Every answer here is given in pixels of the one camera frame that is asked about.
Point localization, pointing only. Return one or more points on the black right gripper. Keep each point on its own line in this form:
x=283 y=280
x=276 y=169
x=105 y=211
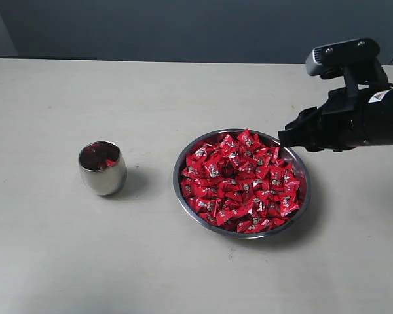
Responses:
x=340 y=124

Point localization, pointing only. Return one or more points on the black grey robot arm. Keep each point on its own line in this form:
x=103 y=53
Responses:
x=378 y=116

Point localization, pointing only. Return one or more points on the metal bowl of red candies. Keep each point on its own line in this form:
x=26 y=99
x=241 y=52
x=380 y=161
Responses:
x=190 y=209

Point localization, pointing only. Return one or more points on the pile of red candies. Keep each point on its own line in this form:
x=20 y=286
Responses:
x=239 y=186

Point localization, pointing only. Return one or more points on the stainless steel cup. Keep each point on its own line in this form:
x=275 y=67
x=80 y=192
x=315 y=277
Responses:
x=107 y=181

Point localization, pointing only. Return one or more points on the candies inside cup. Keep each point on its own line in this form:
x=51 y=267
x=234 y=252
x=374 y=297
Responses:
x=98 y=156

